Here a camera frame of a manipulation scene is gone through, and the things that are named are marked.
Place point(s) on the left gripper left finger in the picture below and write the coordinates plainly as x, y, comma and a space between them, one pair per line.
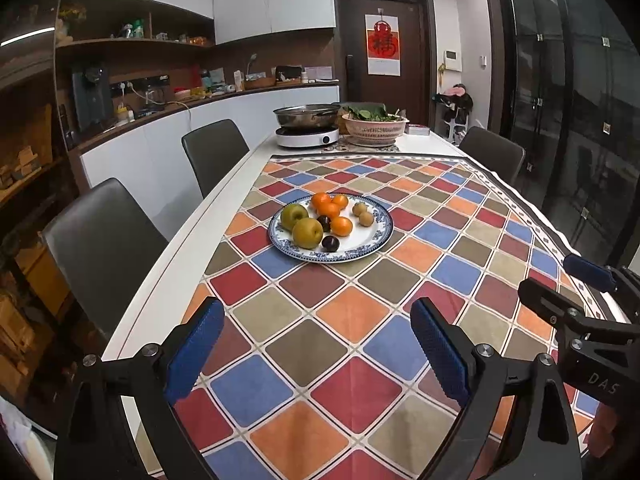
159, 375

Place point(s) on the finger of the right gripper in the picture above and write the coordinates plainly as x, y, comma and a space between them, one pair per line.
597, 277
554, 308

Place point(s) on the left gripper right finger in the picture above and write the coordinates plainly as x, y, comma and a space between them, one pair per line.
540, 440

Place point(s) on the yellow pear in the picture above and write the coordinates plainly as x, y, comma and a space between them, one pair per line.
307, 233

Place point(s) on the green pear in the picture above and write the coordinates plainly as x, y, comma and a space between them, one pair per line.
292, 213

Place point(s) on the dark plum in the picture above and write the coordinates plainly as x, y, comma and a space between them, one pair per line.
330, 243
325, 222

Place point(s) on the brown kiwi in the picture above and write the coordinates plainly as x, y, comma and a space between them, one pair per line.
359, 208
366, 218

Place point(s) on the large orange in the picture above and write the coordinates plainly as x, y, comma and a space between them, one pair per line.
329, 209

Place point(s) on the small front orange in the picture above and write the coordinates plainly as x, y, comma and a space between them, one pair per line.
341, 201

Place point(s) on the person's right hand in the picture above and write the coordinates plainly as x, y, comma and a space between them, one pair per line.
604, 434

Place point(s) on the near grey chair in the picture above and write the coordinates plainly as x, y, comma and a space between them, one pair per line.
104, 245

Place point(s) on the grey chair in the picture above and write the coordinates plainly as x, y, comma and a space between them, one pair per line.
213, 150
104, 245
494, 152

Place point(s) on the right side grey chair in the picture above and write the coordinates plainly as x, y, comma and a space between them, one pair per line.
494, 152

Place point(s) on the colourful checkered tablecloth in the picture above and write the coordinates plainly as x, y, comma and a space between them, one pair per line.
317, 373

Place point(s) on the blue white porcelain plate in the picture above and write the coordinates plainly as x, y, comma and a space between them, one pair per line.
363, 241

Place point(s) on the far grey chair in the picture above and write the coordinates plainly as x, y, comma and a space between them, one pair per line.
213, 150

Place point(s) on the small white box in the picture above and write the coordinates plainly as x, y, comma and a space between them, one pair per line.
418, 130

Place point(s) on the dark wooden door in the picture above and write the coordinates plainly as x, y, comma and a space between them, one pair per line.
412, 91

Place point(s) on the white induction cooker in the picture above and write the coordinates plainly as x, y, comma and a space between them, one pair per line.
302, 138

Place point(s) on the steel pan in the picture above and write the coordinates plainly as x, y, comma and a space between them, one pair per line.
307, 116

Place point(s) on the red fu poster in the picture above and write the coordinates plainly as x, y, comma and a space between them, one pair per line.
382, 45

